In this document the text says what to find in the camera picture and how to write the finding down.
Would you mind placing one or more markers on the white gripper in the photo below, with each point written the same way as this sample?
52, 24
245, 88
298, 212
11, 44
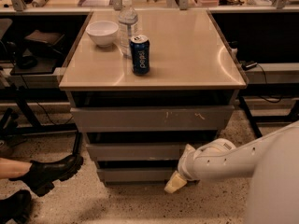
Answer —
189, 166

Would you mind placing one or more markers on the grey bottom drawer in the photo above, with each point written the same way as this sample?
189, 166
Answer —
134, 175

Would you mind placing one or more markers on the grey drawer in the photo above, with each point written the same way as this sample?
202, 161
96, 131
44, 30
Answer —
152, 119
136, 152
134, 175

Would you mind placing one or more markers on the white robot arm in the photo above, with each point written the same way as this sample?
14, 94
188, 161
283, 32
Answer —
271, 162

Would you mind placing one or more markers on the grey top drawer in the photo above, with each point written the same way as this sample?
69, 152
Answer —
152, 119

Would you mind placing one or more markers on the grey drawer cabinet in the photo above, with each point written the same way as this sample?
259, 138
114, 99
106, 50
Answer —
190, 65

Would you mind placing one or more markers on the grey middle drawer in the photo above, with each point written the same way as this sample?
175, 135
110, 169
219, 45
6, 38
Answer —
136, 152

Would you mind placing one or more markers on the black table leg right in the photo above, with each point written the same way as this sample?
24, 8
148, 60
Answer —
243, 105

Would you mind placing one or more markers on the black power adapter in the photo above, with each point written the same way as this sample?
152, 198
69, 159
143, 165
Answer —
248, 65

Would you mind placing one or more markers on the black boot upper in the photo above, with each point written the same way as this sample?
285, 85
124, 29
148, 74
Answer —
41, 175

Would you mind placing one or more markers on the black boot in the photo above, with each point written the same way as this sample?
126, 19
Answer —
41, 175
16, 207

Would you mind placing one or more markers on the blue pepsi can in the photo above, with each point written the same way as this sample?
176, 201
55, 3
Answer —
140, 52

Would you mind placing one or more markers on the black boot lower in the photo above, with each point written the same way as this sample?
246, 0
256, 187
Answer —
16, 207

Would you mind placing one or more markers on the white bowl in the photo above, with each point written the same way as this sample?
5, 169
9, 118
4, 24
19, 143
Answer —
102, 33

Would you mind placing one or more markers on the person's bare leg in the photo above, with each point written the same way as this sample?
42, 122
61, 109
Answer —
13, 169

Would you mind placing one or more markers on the clear plastic water bottle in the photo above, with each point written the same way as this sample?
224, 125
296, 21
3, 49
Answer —
128, 25

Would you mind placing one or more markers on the black device on shelf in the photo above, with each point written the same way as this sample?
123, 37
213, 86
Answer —
40, 54

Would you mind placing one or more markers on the black desk frame left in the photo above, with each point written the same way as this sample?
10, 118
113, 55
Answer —
9, 125

